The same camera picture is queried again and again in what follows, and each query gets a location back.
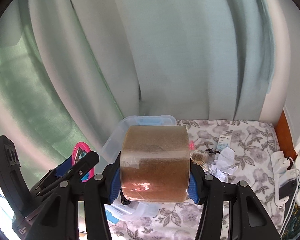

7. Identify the pink round hand mirror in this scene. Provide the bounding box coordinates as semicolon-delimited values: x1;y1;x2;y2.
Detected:
72;141;95;183

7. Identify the white paper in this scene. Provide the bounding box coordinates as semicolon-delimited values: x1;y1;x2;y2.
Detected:
208;147;238;183

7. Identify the clear plastic storage bin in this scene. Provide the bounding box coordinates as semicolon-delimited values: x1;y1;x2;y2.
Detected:
101;115;177;224

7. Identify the pink hair roller clip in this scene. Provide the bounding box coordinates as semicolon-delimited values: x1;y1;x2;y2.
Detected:
189;141;195;150

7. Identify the brown packing tape roll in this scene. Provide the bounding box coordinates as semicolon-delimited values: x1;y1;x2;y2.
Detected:
120;126;190;203

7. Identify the black beaded headband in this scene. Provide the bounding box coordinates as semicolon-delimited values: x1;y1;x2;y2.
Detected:
205;148;220;154

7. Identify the black power adapter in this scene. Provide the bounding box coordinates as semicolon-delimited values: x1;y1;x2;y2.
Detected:
279;179;296;199

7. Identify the white power strip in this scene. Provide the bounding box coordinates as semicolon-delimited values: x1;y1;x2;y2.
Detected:
270;151;300;208

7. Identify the floral fleece blanket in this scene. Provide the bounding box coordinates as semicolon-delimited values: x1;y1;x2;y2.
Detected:
102;116;280;239

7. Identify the small medicine box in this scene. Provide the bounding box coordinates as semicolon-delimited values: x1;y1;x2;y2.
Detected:
216;134;231;152

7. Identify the green curtain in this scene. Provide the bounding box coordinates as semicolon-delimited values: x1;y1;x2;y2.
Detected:
0;0;275;186

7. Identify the white charging cable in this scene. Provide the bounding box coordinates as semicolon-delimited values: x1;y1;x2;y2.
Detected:
280;155;300;235

